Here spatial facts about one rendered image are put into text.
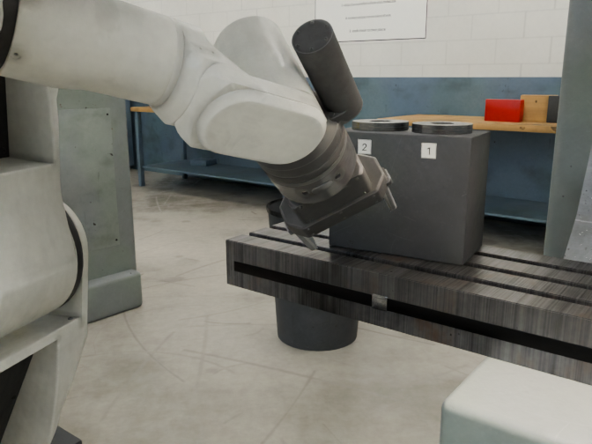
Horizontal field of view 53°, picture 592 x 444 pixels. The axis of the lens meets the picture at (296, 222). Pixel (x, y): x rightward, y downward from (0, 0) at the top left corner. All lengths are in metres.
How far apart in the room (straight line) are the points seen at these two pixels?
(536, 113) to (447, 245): 3.83
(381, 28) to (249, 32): 5.26
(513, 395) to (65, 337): 0.50
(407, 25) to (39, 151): 5.13
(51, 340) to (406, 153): 0.54
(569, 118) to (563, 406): 0.63
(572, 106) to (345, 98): 0.75
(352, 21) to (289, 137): 5.47
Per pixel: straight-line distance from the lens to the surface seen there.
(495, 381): 0.76
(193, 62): 0.43
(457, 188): 0.87
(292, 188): 0.56
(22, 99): 0.65
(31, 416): 0.77
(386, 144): 0.90
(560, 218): 1.24
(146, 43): 0.43
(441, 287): 0.81
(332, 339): 2.71
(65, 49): 0.41
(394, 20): 5.71
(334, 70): 0.50
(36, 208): 0.62
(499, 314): 0.79
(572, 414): 0.72
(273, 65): 0.49
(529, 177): 5.25
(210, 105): 0.43
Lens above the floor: 1.19
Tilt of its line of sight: 14 degrees down
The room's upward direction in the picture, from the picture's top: straight up
